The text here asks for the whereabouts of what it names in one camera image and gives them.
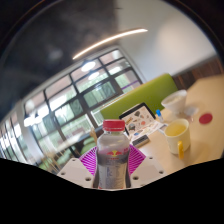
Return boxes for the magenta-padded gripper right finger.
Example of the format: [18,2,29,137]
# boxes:
[127,144,166,189]

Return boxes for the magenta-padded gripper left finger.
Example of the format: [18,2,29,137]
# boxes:
[57,146,101,189]

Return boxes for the long linear ceiling light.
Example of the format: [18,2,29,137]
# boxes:
[72,27,149,61]

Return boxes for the green upholstered bench backrest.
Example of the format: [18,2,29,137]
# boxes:
[99,73,179,121]

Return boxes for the small dark flat box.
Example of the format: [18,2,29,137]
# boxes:
[131,134,151,148]

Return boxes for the clear red-capped drink bottle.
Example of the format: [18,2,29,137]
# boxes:
[96,119,131,190]

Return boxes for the black-framed window wall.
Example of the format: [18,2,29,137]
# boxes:
[0,49,144,164]

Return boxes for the pale yellow mug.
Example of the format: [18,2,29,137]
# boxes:
[164,118,192,160]

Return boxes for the small blue-capped bottle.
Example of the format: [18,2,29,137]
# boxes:
[155,109,165,124]

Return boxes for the group of green-seated wooden chairs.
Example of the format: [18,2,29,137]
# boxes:
[38,128,99,173]

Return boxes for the flat round red coaster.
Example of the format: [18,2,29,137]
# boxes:
[198,112,214,125]

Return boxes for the black-framed sticker picture stand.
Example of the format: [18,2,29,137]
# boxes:
[118,102,157,138]

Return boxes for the white bowl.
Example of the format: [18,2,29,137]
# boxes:
[160,89,188,116]

